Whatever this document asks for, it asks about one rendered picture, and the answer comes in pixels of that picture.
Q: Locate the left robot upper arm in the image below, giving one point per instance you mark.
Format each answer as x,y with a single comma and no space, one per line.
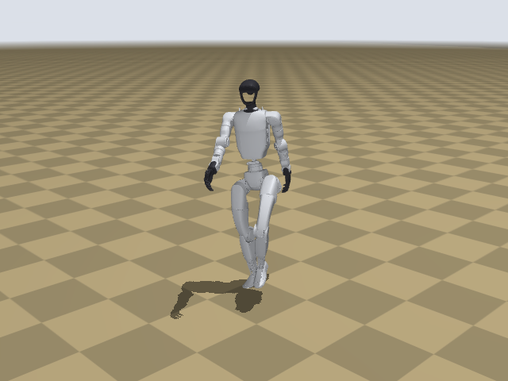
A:
274,119

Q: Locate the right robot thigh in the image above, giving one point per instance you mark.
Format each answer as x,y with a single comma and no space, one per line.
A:
240,209

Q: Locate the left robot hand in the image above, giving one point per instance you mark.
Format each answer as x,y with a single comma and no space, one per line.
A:
287,178

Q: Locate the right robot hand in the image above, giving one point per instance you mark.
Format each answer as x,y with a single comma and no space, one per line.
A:
211,170

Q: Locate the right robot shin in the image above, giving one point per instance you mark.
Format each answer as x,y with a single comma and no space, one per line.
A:
248,249

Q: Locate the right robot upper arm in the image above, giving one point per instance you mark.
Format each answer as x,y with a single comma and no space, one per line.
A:
226,128

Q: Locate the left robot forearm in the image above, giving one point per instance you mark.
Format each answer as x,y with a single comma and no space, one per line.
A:
284,159

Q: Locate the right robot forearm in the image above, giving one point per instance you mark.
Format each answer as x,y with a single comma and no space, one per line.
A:
219,152

